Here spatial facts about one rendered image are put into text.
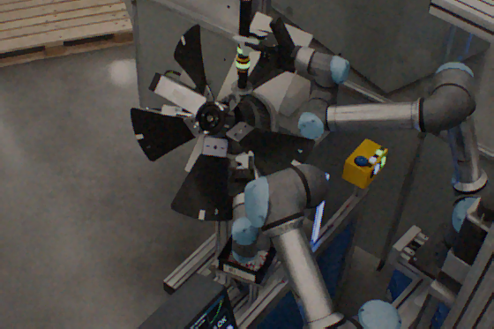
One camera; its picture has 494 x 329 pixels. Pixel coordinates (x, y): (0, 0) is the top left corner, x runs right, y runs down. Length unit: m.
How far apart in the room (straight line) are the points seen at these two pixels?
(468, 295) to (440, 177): 1.24
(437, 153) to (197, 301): 1.42
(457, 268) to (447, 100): 0.44
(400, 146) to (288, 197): 1.28
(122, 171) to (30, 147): 0.65
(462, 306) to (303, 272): 0.42
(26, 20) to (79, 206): 1.93
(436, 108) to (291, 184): 0.44
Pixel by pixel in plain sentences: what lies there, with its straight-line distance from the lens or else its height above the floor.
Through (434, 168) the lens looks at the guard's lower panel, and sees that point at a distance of 2.75.
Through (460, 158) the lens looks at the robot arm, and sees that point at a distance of 1.93.
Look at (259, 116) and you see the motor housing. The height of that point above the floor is 1.15.
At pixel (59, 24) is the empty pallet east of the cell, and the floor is 0.14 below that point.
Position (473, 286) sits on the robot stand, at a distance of 1.57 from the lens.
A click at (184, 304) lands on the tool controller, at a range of 1.63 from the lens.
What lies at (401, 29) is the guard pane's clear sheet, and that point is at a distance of 2.50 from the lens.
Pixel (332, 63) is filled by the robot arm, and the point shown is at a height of 1.59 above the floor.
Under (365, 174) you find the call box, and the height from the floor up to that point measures 1.06.
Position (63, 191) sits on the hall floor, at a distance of 3.68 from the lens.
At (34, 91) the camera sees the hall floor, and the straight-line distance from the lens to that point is 4.47.
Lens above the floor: 2.61
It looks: 42 degrees down
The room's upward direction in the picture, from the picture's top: 3 degrees clockwise
